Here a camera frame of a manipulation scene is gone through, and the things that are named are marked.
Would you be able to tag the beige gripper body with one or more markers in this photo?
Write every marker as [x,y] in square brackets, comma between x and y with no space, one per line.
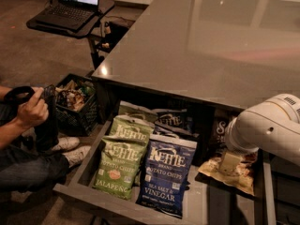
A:
[234,140]

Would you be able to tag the brown sea salt chip bag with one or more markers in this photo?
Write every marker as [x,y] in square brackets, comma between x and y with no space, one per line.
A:
[245,171]

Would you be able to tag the person's forearm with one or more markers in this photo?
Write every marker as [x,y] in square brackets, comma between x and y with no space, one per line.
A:
[11,131]

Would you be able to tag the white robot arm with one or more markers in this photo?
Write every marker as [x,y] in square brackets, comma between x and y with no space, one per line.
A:
[272,126]

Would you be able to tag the open grey drawer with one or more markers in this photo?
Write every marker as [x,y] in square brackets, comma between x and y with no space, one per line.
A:
[207,202]

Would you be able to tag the dark blue chip bag rear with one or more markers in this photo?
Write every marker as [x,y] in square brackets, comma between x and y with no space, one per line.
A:
[175,118]

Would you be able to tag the blue Kettle chip bag front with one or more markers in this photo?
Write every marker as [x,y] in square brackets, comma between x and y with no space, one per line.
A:
[165,175]

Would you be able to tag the blue chip bag middle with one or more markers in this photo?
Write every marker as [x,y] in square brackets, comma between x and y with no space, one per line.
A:
[175,132]

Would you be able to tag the green jalapeno chip bag front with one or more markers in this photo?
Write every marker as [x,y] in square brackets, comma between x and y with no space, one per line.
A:
[119,164]

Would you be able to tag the green Kettle chip bag middle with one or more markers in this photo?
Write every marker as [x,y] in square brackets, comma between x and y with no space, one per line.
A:
[126,127]

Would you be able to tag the green chip bag rear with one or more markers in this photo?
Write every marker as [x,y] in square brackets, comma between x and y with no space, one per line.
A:
[132,110]

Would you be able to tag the dark bag under stand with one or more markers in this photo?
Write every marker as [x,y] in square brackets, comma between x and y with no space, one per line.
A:
[114,30]

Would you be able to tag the person's hand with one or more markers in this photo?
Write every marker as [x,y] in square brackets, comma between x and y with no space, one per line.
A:
[32,113]

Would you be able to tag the grey lower cabinet drawers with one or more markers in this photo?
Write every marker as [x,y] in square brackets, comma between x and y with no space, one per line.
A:
[286,187]

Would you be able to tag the white sneaker lower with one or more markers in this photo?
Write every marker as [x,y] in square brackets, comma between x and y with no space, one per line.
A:
[76,157]

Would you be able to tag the white sneaker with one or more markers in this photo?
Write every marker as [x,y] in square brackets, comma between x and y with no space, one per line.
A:
[66,144]
[76,157]

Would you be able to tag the white sneaker upper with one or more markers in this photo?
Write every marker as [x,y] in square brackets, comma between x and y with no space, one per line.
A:
[66,144]

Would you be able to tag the black plastic crate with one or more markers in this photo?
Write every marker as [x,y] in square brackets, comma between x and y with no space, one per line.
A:
[79,123]

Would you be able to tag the snack packets in crate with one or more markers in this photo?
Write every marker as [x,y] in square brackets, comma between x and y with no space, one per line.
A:
[74,95]

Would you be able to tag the black laptop stand table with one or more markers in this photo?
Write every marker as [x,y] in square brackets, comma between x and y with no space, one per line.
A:
[104,6]

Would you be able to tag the person's legs in jeans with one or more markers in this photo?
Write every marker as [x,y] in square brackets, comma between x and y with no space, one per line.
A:
[23,171]

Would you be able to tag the black laptop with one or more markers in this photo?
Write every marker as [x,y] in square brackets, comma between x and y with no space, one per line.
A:
[69,14]

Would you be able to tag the black wrist watch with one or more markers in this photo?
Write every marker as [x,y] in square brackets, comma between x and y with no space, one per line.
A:
[19,95]

